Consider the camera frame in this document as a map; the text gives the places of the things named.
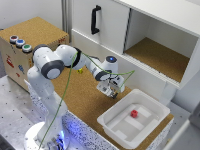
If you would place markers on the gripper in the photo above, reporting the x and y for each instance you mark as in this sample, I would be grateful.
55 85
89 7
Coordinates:
110 85

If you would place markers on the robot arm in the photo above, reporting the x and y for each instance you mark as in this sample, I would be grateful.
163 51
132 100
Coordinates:
50 65

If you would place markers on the yellow block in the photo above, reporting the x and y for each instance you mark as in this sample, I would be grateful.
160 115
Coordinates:
80 70

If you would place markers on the pink block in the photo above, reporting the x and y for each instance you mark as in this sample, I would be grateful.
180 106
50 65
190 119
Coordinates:
134 113

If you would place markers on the white plastic box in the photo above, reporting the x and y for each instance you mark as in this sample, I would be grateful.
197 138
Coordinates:
133 118

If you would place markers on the white sliding door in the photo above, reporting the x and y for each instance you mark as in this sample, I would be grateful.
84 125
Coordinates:
106 23

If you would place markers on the white cabinet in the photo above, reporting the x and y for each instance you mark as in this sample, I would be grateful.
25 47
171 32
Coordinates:
156 36

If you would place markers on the green button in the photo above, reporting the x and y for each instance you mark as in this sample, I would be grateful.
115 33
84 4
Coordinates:
26 48

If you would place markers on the wooden drawer box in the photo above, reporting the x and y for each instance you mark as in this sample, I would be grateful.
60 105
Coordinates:
23 50

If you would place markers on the blue button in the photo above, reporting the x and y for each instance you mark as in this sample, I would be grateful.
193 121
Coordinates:
20 42

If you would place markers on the red button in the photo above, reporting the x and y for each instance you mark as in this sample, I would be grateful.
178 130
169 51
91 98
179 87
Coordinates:
13 39

